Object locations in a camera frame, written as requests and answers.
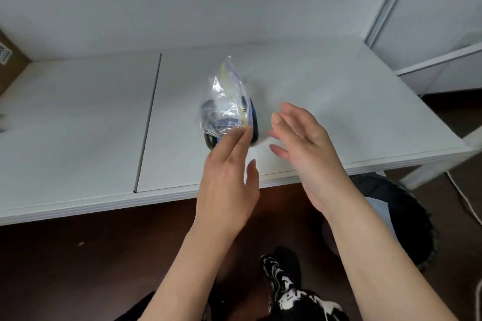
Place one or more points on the person's left hand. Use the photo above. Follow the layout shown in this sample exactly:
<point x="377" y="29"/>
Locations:
<point x="226" y="193"/>

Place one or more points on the person's right hand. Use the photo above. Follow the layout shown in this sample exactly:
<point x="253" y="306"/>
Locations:
<point x="316" y="162"/>

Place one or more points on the black printer with blue buttons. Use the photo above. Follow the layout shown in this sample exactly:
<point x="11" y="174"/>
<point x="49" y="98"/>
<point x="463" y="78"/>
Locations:
<point x="255" y="123"/>

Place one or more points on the clear zip plastic bag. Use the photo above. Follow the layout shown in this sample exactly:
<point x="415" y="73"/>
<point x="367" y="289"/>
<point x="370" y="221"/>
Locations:
<point x="226" y="106"/>

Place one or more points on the person's left forearm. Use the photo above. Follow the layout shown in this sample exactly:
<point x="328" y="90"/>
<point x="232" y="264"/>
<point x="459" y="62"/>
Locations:
<point x="188" y="279"/>

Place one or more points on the person's right forearm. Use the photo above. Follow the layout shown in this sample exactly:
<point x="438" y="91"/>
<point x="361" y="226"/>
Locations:
<point x="384" y="268"/>

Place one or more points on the person's right patterned shoe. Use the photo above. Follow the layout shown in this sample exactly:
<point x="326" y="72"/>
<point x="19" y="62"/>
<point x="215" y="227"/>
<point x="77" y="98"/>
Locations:
<point x="282" y="268"/>

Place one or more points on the black trash bin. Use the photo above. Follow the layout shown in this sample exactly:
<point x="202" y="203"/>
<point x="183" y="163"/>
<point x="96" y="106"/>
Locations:
<point x="410" y="219"/>

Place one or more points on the white table leg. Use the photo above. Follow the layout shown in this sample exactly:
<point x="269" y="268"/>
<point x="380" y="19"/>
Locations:
<point x="437" y="166"/>

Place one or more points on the black white patterned trousers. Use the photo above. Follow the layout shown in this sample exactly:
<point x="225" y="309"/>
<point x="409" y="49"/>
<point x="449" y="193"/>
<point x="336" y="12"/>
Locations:
<point x="308" y="307"/>

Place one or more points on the white cabinet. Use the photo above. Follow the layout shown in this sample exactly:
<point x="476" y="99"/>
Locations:
<point x="433" y="12"/>

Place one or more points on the brown cardboard box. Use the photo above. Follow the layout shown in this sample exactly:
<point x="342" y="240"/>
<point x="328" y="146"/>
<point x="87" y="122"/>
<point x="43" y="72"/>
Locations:
<point x="11" y="76"/>

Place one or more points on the white sticker label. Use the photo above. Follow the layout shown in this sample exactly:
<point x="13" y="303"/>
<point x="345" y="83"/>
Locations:
<point x="4" y="53"/>

